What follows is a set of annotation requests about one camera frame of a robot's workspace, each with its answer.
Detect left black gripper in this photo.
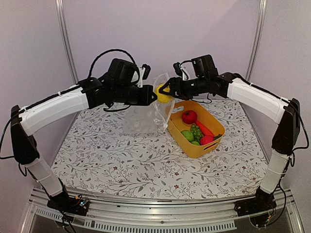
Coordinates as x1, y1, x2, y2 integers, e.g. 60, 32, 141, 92
112, 83, 157, 105

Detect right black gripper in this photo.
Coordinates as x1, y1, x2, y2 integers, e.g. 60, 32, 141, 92
159, 76, 208, 100

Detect yellow toy lemon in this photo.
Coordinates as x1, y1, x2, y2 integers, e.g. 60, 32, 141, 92
155, 83, 172, 103

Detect clear zip top bag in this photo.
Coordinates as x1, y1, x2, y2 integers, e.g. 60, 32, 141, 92
122, 73, 175, 134

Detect green toy lime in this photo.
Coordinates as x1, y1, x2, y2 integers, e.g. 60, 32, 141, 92
181, 130, 194, 142

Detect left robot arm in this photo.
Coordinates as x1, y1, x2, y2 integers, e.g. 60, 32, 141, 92
5, 58, 157, 216

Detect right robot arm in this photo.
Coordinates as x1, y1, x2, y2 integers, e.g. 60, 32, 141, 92
159, 55, 305, 228

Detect yellow plastic basket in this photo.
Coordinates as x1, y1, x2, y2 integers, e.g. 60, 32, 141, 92
168, 100, 225, 158

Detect green toy grapes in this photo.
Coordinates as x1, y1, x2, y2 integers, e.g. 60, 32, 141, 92
190, 124, 203, 142

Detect orange toy carrot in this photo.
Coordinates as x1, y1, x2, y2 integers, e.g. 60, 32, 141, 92
195, 120, 214, 137

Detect small green toy vegetable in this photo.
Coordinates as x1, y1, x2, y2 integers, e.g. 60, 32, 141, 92
191, 140, 201, 146

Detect red toy apple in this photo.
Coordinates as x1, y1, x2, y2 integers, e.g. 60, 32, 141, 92
200, 135, 214, 146

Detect floral tablecloth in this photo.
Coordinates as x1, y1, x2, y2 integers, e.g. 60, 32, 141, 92
52, 100, 267, 199

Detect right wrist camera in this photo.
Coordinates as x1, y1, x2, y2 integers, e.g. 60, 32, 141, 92
173, 62, 190, 81

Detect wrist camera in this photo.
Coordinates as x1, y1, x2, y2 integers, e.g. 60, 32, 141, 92
173, 62, 190, 81
137, 64, 151, 88

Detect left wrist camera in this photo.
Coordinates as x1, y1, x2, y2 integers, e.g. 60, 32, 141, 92
137, 64, 151, 88

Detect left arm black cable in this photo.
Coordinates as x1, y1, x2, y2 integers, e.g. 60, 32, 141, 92
88, 49, 137, 78

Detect right aluminium frame post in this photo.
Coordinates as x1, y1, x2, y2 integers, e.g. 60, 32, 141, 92
245, 0, 267, 82

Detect aluminium frame post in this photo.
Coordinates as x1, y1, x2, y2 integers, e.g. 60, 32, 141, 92
245, 0, 267, 82
55, 0, 78, 84

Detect left aluminium frame post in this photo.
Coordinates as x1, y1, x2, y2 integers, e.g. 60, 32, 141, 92
55, 0, 78, 84

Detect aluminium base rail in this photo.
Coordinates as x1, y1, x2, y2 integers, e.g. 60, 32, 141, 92
20, 188, 305, 233

